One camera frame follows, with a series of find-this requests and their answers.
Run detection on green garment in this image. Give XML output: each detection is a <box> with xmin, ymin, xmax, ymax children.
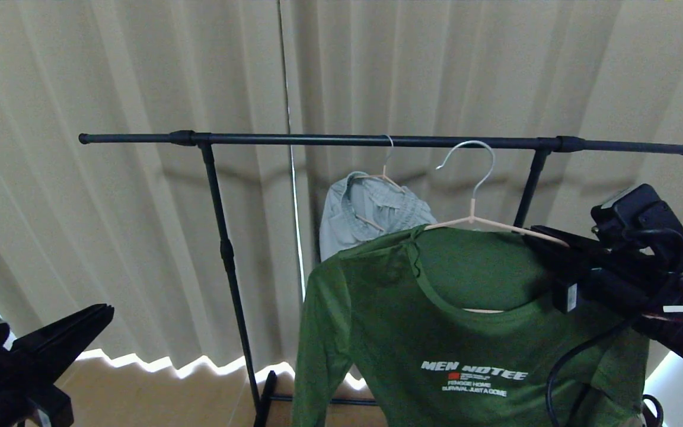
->
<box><xmin>291</xmin><ymin>224</ymin><xmax>652</xmax><ymax>427</ymax></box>

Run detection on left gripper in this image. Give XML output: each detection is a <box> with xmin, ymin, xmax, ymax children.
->
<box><xmin>0</xmin><ymin>353</ymin><xmax>75</xmax><ymax>427</ymax></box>

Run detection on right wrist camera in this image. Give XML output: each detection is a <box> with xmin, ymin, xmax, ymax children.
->
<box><xmin>591</xmin><ymin>183</ymin><xmax>683</xmax><ymax>275</ymax></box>

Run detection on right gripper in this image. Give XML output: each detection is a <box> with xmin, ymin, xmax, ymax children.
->
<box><xmin>552</xmin><ymin>261</ymin><xmax>683</xmax><ymax>316</ymax></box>

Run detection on beige curtain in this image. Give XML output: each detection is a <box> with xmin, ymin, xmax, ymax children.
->
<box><xmin>0</xmin><ymin>0</ymin><xmax>683</xmax><ymax>380</ymax></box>

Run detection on pink clothes hanger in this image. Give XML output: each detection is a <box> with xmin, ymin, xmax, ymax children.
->
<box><xmin>425</xmin><ymin>140</ymin><xmax>571</xmax><ymax>314</ymax></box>
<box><xmin>350</xmin><ymin>135</ymin><xmax>405</xmax><ymax>233</ymax></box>

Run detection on black clothes rack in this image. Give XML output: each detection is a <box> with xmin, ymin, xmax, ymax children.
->
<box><xmin>78</xmin><ymin>130</ymin><xmax>683</xmax><ymax>427</ymax></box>

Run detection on pale grey shorts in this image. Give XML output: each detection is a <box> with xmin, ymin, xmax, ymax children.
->
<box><xmin>319</xmin><ymin>172</ymin><xmax>438</xmax><ymax>263</ymax></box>

